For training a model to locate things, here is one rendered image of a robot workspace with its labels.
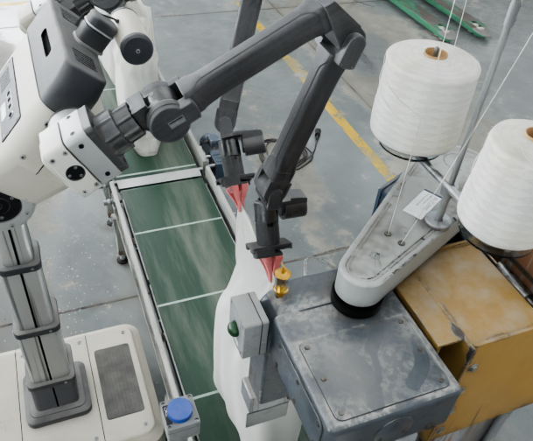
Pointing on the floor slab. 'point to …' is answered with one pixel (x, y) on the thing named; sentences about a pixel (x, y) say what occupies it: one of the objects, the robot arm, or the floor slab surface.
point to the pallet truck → (441, 21)
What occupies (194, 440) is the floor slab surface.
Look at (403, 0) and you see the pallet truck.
